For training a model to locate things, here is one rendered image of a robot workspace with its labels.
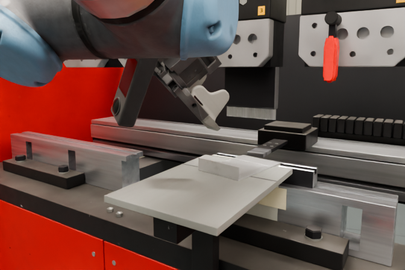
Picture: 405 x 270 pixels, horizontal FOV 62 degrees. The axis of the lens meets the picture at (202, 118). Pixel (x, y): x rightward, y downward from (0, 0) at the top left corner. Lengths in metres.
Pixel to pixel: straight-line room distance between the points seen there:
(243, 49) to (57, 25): 0.37
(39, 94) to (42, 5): 1.03
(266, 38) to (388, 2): 0.18
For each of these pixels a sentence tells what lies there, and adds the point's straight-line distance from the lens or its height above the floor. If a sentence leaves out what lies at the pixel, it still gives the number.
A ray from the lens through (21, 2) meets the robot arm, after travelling 0.31.
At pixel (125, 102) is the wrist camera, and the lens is 0.46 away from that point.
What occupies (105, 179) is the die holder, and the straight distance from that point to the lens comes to 0.88.
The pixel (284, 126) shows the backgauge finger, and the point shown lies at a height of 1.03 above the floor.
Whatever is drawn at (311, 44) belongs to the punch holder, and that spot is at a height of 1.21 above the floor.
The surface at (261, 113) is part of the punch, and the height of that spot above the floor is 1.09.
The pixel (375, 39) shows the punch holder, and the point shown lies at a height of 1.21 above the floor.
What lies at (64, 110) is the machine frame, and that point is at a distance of 1.37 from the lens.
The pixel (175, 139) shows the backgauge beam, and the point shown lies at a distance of 1.04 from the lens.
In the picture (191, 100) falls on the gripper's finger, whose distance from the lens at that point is 0.46.
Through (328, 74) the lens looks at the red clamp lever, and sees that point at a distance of 0.51.
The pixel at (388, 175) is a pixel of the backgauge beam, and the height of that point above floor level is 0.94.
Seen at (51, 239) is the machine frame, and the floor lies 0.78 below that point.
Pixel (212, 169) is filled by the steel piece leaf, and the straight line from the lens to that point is 0.56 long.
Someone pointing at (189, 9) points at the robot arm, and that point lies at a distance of 0.23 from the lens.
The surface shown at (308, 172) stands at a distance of 0.61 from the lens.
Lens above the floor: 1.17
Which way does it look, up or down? 8 degrees down
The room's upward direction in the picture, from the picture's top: straight up
